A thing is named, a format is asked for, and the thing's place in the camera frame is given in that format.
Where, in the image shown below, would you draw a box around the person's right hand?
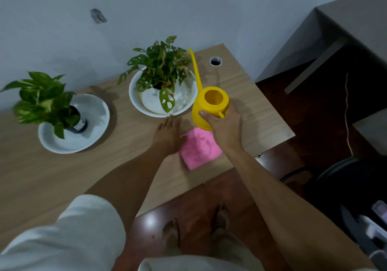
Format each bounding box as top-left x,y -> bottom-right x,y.
199,99 -> 243,154

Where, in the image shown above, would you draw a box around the person's left hand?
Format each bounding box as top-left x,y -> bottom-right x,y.
152,115 -> 187,156

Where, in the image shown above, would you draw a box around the yellow plastic watering can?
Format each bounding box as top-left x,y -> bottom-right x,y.
188,48 -> 230,131

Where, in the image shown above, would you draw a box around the person's left forearm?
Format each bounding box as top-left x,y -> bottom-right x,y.
85,147 -> 179,235

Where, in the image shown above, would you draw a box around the person's right forearm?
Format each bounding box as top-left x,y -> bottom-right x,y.
217,145 -> 377,271

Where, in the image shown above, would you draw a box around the pink microfibre cloth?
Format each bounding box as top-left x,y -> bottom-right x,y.
179,127 -> 224,171

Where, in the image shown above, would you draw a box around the white bowl with wide rim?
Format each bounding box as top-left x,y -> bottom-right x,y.
129,66 -> 199,118

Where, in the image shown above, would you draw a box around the green holey-leaf plant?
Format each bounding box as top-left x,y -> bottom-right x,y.
117,35 -> 193,114

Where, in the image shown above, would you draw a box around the person's right foot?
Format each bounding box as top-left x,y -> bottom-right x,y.
211,204 -> 232,235

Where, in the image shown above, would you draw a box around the person's foot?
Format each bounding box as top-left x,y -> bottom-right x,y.
211,204 -> 232,235
162,218 -> 182,250

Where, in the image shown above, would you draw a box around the person's left foot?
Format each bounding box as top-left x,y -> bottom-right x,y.
162,218 -> 182,250

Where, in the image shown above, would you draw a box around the white shallow bowl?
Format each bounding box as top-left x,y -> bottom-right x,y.
38,94 -> 110,154

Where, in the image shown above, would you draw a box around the dark glass plant bottle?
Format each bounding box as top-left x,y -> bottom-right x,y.
65,105 -> 88,134

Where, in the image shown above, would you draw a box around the beige trousers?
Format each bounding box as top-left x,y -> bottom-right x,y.
163,228 -> 265,265

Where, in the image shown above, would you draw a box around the white shirt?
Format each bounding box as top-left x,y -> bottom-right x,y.
0,195 -> 265,271

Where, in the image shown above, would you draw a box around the black office chair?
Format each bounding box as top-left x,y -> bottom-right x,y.
280,157 -> 387,271

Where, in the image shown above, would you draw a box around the green variegated pothos plant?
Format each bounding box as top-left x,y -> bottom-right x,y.
0,71 -> 81,140

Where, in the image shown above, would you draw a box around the grey desk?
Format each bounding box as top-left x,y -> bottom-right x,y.
255,0 -> 387,156

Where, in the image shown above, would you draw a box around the white grey plastic object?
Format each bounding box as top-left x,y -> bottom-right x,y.
341,201 -> 387,262

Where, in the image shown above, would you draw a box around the thin white cable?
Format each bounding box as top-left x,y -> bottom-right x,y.
344,72 -> 354,157

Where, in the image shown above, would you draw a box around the grey wall bracket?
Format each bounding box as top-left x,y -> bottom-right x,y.
90,8 -> 108,24

